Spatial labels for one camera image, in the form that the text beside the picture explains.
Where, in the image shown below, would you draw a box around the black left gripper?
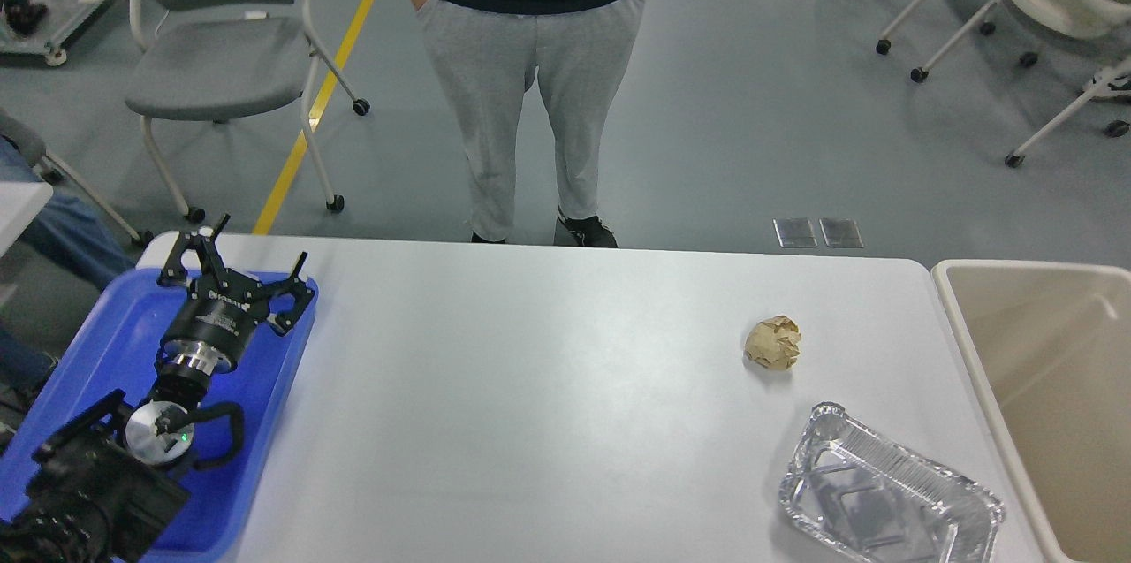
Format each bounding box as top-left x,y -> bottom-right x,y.
156,213 -> 317,375

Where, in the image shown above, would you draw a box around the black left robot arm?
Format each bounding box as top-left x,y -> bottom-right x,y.
3,228 -> 316,562

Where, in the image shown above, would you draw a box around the blue plastic tray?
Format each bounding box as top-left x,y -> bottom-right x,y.
1,268 -> 316,562

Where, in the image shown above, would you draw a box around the seated person blue jeans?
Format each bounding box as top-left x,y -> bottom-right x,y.
0,132 -> 138,396

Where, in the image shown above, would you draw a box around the white side table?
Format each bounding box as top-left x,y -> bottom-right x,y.
0,181 -> 54,255

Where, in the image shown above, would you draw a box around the grey chair left edge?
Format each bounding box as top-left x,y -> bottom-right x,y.
1,109 -> 154,248

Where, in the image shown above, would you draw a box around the grey office chair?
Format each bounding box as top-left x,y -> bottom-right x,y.
80,0 -> 354,224

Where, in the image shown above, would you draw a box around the standing person grey trousers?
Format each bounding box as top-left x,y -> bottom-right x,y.
411,0 -> 646,248

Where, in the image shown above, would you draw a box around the crumpled brown paper ball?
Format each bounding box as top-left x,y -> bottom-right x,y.
744,315 -> 802,371

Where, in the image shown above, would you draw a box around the metal floor plate left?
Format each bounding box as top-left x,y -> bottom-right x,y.
772,217 -> 817,248

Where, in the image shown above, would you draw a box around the metal floor plate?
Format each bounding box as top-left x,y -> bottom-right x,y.
819,217 -> 864,248
772,217 -> 817,248

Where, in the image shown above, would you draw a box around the metal floor plate right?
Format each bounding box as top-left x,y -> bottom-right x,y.
819,217 -> 864,248

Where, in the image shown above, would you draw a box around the aluminium foil tray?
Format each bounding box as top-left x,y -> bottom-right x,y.
778,401 -> 1005,562

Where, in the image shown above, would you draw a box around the beige plastic bin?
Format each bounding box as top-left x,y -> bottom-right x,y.
932,260 -> 1130,562

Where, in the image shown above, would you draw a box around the white chair far right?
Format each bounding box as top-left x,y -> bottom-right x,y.
1003,58 -> 1130,168

